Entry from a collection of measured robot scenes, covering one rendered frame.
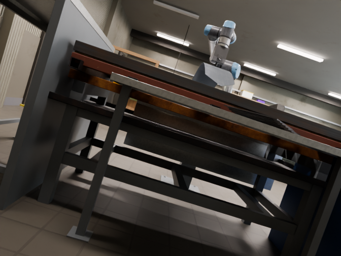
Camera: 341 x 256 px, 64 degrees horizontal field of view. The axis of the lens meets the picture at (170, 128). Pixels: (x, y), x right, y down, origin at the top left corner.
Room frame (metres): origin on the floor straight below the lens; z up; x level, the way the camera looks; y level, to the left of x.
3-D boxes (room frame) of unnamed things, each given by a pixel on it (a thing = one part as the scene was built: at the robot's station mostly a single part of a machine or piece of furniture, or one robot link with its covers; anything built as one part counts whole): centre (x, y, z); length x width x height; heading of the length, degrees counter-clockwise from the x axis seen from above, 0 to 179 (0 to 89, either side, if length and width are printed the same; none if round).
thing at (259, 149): (2.27, -0.32, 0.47); 1.30 x 0.04 x 0.35; 94
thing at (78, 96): (1.44, 0.52, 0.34); 0.06 x 0.06 x 0.68; 4
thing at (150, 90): (1.27, -0.30, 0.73); 1.20 x 0.26 x 0.03; 94
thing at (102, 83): (1.63, -0.17, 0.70); 1.66 x 0.08 x 0.05; 94
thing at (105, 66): (1.50, -0.18, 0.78); 1.56 x 0.09 x 0.06; 94
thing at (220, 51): (1.80, -0.15, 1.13); 0.10 x 0.09 x 0.16; 7
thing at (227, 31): (1.81, -0.15, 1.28); 0.09 x 0.08 x 0.11; 159
